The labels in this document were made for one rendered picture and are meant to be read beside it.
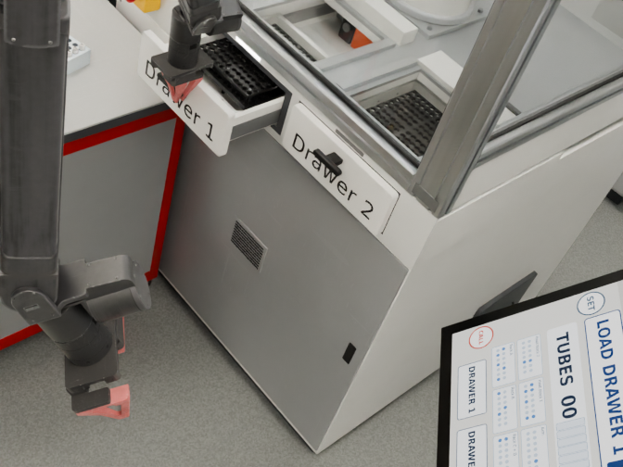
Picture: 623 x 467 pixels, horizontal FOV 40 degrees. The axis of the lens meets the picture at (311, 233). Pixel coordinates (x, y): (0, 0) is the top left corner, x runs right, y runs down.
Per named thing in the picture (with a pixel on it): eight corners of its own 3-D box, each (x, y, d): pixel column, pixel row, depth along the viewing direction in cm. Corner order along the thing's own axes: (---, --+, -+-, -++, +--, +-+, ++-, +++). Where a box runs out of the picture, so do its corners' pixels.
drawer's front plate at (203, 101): (219, 158, 169) (229, 116, 162) (136, 73, 181) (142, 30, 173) (226, 156, 170) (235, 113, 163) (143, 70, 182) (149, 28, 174)
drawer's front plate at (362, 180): (375, 236, 165) (393, 196, 158) (281, 145, 177) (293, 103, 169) (382, 233, 166) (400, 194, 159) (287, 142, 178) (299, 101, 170)
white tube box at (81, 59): (47, 85, 180) (47, 70, 177) (19, 65, 182) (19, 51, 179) (90, 63, 188) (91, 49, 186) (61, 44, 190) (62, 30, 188)
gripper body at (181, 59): (213, 69, 163) (218, 38, 157) (168, 85, 157) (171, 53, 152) (194, 50, 165) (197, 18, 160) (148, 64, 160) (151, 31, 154)
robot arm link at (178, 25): (167, 1, 152) (181, 20, 149) (201, -5, 155) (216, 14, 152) (163, 33, 157) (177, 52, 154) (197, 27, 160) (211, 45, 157)
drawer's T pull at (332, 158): (336, 178, 162) (338, 172, 161) (311, 154, 165) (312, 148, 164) (349, 171, 164) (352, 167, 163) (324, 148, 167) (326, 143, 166)
